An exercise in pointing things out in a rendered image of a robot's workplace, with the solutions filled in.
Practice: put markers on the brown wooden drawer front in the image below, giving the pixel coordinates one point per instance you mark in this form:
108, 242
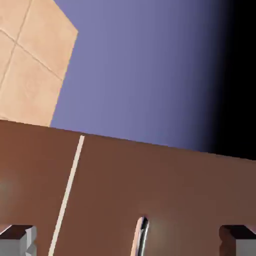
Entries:
30, 164
180, 190

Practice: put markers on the brown wooden cabinet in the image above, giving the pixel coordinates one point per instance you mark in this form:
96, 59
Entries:
76, 160

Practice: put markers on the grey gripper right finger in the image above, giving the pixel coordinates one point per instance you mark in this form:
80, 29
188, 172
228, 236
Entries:
240, 242

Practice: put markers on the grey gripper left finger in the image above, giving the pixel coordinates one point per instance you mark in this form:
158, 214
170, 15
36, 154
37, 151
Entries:
18, 244

